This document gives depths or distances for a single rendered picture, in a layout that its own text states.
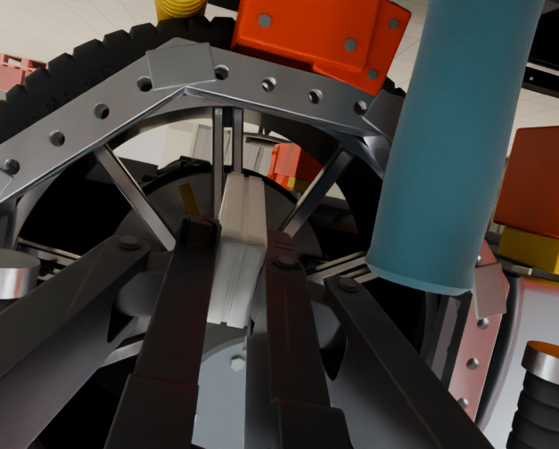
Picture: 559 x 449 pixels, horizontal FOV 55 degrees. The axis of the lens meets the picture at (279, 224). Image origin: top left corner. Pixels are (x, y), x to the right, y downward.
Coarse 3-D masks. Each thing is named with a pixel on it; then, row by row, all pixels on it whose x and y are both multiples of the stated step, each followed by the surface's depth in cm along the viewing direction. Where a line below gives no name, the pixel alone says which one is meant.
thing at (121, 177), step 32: (192, 96) 56; (128, 128) 59; (288, 128) 70; (320, 128) 59; (96, 160) 73; (320, 160) 81; (352, 160) 65; (32, 192) 55; (64, 192) 69; (128, 192) 58; (320, 192) 62; (352, 192) 78; (32, 224) 60; (160, 224) 59; (288, 224) 62; (64, 256) 58; (352, 256) 65; (384, 288) 77; (416, 320) 67; (128, 352) 60; (96, 384) 80; (64, 416) 66; (96, 416) 73; (64, 448) 61; (96, 448) 67; (352, 448) 67
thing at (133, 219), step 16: (192, 176) 74; (208, 176) 75; (224, 176) 75; (160, 192) 74; (176, 192) 74; (208, 192) 75; (272, 192) 77; (160, 208) 74; (176, 208) 74; (208, 208) 75; (272, 208) 77; (288, 208) 77; (128, 224) 74; (144, 224) 74; (176, 224) 75; (272, 224) 77; (304, 224) 78; (304, 240) 78; (304, 256) 79; (320, 256) 79; (144, 320) 76; (128, 336) 76
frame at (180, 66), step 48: (192, 48) 47; (96, 96) 46; (144, 96) 47; (240, 96) 49; (288, 96) 50; (336, 96) 50; (384, 96) 51; (0, 144) 46; (48, 144) 46; (96, 144) 51; (384, 144) 53; (0, 192) 46; (0, 240) 51; (480, 288) 55; (432, 336) 62; (480, 336) 57; (480, 384) 57
